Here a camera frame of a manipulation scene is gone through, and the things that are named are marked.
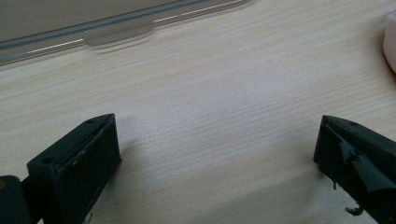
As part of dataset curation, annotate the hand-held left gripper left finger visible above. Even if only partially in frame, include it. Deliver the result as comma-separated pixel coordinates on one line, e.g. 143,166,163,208
26,113,122,224

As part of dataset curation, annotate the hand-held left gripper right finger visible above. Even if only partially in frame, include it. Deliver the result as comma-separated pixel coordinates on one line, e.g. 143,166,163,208
312,114,396,224

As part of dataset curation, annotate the pink cloth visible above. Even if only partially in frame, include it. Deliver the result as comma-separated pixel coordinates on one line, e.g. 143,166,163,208
382,9,396,75

